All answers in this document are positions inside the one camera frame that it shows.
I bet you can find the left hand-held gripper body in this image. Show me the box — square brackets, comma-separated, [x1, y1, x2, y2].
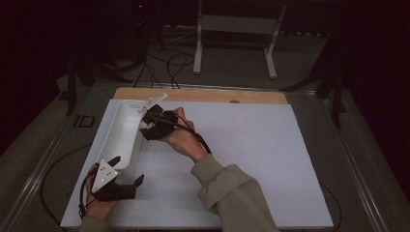
[91, 159, 137, 203]

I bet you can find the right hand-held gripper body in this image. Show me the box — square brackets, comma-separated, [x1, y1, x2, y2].
[137, 92, 179, 141]

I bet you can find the long white plastic container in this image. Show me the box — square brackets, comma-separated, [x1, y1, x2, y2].
[102, 99, 153, 187]

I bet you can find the person's left hand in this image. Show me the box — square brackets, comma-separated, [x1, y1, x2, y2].
[84, 163, 119, 222]

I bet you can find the person's right hand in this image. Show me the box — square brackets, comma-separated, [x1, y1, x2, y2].
[161, 106, 209, 163]

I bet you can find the black stand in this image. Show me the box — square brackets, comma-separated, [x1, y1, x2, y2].
[63, 47, 98, 117]
[279, 28, 357, 130]

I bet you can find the white table cover sheet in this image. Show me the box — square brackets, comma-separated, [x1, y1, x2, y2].
[60, 99, 335, 231]

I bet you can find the grey metal stand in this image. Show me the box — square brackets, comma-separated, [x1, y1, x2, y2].
[192, 0, 288, 80]

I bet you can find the left hand-held gripper cable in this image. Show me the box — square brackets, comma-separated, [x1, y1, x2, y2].
[78, 167, 99, 220]

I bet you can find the hand-held gripper cable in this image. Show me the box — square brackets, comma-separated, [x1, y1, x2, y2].
[78, 167, 99, 220]
[173, 112, 213, 155]

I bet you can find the right hand-held gripper cable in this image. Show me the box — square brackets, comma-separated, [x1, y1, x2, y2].
[173, 112, 213, 155]

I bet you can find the black rectangular floor frame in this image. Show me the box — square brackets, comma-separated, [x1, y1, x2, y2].
[73, 114, 97, 129]

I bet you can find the looped black floor cable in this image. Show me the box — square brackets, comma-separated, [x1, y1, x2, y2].
[133, 51, 196, 90]

